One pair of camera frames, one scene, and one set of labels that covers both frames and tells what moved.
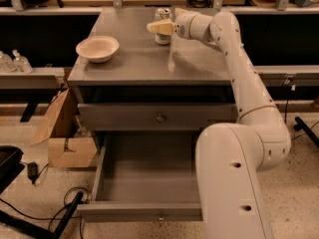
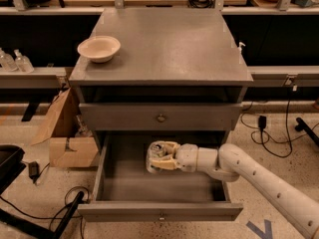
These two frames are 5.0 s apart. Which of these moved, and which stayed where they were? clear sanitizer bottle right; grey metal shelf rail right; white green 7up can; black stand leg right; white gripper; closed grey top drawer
Moved: white green 7up can; white gripper
Stayed: clear sanitizer bottle right; grey metal shelf rail right; closed grey top drawer; black stand leg right
